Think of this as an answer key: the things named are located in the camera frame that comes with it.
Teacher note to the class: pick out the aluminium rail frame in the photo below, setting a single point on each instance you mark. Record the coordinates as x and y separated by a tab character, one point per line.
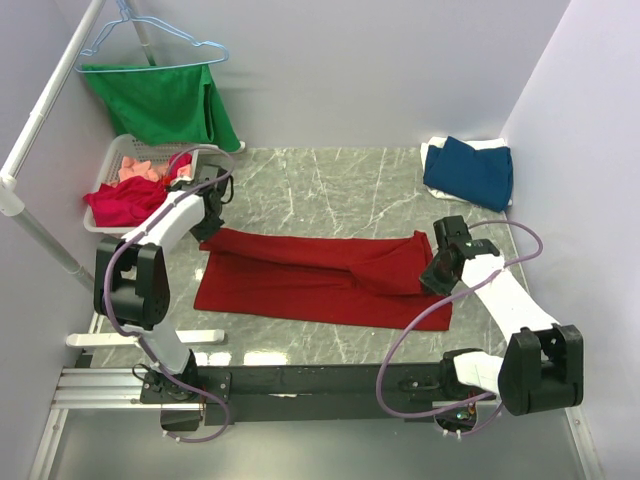
116	388

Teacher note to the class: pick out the light blue wire hanger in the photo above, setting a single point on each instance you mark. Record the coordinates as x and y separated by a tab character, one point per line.
128	14

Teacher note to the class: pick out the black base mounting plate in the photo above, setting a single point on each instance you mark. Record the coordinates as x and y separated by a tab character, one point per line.
305	393

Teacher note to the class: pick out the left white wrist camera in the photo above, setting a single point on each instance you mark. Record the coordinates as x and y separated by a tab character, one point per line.
180	184

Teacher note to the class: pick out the white laundry basket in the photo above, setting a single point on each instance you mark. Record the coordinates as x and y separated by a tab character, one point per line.
127	145

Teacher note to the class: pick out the magenta t shirt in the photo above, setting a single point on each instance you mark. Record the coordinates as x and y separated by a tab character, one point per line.
125	204

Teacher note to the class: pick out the peach pink garment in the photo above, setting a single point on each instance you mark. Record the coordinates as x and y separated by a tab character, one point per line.
165	172

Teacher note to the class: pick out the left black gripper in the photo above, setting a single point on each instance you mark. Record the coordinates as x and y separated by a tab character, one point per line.
203	234

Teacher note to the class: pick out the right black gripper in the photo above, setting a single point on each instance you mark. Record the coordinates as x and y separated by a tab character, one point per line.
429	280

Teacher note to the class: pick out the folded blue t shirt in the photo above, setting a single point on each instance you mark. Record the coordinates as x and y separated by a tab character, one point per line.
472	172

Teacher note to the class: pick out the dark red t shirt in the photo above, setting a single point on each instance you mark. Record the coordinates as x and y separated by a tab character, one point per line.
353	281

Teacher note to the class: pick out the green t shirt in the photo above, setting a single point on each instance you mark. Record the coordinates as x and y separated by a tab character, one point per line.
161	106

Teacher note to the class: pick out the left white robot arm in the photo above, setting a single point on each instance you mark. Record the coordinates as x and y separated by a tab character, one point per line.
132	286

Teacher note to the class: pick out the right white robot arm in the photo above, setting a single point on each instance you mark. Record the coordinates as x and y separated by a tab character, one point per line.
542	368

